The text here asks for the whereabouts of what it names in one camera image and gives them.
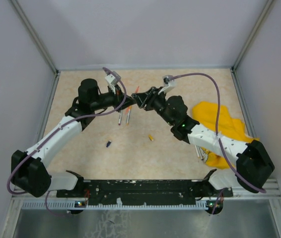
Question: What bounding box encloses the white pen on bag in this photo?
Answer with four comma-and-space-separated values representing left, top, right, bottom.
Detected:
195, 146, 204, 161

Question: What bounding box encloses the yellow cloth bag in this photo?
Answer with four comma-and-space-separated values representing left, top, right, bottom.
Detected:
192, 101, 254, 170

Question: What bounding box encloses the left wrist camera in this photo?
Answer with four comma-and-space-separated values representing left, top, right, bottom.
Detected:
105, 70, 121, 93

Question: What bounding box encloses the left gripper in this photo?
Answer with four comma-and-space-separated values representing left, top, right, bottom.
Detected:
91, 84, 136, 112

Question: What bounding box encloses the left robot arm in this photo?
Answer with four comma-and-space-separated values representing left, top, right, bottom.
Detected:
6, 74, 134, 197

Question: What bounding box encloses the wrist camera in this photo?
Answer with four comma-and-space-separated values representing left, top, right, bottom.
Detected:
105, 70, 121, 93
158, 75, 176, 95

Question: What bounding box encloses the orange pen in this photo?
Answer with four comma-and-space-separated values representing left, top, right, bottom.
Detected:
126, 86, 140, 115

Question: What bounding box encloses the white slotted cable duct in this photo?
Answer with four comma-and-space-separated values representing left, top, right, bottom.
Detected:
21, 199, 223, 211

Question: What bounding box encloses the white yellow marker pen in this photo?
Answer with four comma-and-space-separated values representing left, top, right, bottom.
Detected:
126, 106, 132, 125

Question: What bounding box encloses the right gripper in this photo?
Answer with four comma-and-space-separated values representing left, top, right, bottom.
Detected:
132, 86, 175, 126

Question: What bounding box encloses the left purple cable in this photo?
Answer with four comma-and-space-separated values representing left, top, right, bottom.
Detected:
7, 66, 127, 218

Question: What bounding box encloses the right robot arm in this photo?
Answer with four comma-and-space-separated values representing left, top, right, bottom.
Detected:
132, 87, 275, 196

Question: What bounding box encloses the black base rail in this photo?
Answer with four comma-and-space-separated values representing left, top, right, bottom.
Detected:
57, 170, 221, 206

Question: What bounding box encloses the white purple marker pen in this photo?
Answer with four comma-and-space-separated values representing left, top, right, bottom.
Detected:
118, 111, 123, 125

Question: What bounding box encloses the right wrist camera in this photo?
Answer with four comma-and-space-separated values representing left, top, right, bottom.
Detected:
158, 75, 176, 95

